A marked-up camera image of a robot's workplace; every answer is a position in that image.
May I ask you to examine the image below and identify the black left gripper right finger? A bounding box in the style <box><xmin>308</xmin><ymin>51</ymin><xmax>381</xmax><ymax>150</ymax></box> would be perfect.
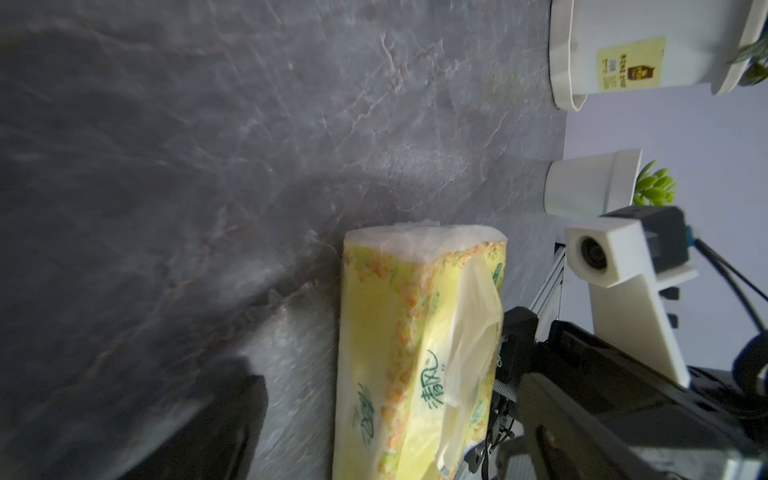
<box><xmin>517</xmin><ymin>320</ymin><xmax>768</xmax><ymax>480</ymax></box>

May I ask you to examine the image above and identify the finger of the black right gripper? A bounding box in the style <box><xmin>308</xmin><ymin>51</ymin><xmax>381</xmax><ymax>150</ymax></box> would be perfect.
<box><xmin>495</xmin><ymin>306</ymin><xmax>539</xmax><ymax>388</ymax></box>

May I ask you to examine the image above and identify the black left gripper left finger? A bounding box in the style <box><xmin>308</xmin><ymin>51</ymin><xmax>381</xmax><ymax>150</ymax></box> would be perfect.
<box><xmin>122</xmin><ymin>375</ymin><xmax>268</xmax><ymax>479</ymax></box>

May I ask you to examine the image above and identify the green tissue pack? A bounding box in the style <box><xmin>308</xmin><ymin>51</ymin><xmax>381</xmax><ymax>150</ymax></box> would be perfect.
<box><xmin>332</xmin><ymin>223</ymin><xmax>507</xmax><ymax>479</ymax></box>

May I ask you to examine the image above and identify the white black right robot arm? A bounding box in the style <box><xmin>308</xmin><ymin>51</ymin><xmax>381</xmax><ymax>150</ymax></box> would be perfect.
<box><xmin>494</xmin><ymin>239</ymin><xmax>767</xmax><ymax>401</ymax></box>

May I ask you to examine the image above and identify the small potted green plant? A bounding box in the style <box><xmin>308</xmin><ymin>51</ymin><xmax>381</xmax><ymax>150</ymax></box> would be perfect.
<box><xmin>544</xmin><ymin>149</ymin><xmax>643</xmax><ymax>220</ymax></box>

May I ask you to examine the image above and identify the large potted green plant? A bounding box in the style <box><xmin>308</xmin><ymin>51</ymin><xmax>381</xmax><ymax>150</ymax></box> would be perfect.
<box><xmin>549</xmin><ymin>0</ymin><xmax>767</xmax><ymax>112</ymax></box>

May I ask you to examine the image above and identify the aluminium front rail frame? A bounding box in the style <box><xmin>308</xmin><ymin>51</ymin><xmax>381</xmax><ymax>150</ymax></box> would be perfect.
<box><xmin>529</xmin><ymin>243</ymin><xmax>566</xmax><ymax>342</ymax></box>

